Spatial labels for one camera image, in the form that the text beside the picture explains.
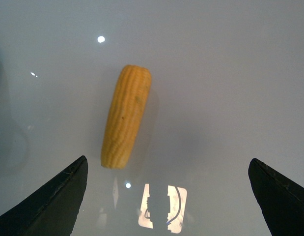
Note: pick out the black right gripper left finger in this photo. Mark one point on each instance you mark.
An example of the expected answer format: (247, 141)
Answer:
(52, 209)

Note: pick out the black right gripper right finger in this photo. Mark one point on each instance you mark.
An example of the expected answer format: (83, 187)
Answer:
(281, 200)

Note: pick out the yellow corn cob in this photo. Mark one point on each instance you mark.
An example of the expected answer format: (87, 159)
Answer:
(125, 114)

